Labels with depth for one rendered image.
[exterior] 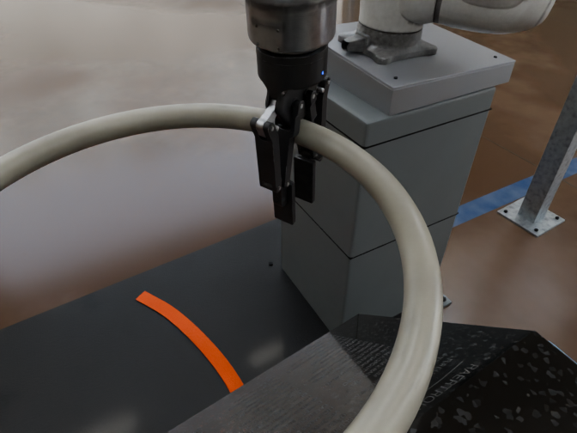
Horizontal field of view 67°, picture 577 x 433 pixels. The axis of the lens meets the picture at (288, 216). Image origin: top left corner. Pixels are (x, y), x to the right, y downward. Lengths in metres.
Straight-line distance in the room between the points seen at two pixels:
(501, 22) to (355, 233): 0.56
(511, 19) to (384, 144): 0.35
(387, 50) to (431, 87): 0.14
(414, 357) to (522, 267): 1.64
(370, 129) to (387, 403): 0.74
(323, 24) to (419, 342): 0.29
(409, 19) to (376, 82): 0.16
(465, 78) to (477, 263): 0.94
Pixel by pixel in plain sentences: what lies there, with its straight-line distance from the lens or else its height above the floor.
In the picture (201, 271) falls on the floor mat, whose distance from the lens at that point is 1.71.
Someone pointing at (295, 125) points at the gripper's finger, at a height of 1.00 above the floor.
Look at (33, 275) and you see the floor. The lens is 1.95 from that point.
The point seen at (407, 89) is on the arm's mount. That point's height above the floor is 0.85.
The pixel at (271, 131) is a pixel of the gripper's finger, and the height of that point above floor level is 1.01.
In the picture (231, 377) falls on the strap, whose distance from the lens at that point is 1.42.
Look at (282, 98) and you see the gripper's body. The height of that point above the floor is 1.04.
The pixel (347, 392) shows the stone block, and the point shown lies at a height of 0.78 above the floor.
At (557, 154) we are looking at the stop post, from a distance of 2.01.
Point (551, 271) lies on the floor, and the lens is 1.98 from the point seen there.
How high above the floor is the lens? 1.23
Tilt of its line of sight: 39 degrees down
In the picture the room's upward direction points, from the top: straight up
